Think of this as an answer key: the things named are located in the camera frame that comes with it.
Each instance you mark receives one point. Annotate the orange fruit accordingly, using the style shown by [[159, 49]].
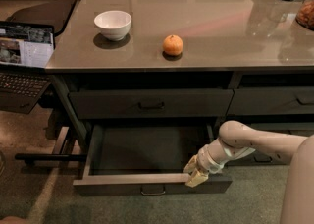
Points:
[[173, 45]]

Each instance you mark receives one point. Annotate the white ceramic bowl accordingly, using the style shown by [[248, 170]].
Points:
[[113, 25]]

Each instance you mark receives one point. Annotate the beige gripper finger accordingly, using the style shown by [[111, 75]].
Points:
[[196, 178], [191, 165]]

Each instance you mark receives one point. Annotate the open black laptop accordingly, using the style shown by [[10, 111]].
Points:
[[25, 50]]

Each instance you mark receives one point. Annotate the black metal bar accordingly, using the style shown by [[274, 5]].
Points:
[[30, 158]]

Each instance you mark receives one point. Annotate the grey cabinet frame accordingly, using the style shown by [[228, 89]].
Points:
[[227, 80]]

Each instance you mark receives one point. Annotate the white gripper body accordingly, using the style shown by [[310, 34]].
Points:
[[203, 159]]

